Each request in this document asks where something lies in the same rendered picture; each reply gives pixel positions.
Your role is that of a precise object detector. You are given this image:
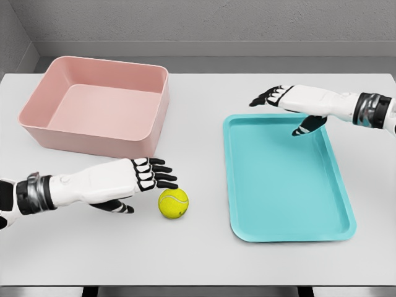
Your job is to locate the blue plastic tray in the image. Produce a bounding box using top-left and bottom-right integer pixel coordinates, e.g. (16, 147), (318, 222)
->
(222, 113), (358, 244)

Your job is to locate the yellow tennis ball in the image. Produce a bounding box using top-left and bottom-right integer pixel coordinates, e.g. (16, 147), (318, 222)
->
(158, 188), (190, 220)

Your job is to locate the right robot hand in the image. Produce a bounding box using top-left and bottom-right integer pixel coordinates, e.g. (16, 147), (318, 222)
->
(249, 85), (329, 137)

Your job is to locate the pink plastic basket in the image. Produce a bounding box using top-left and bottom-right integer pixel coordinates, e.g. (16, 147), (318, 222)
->
(17, 56), (170, 159)

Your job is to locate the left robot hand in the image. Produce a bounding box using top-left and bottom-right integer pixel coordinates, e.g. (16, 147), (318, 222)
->
(80, 157), (179, 215)

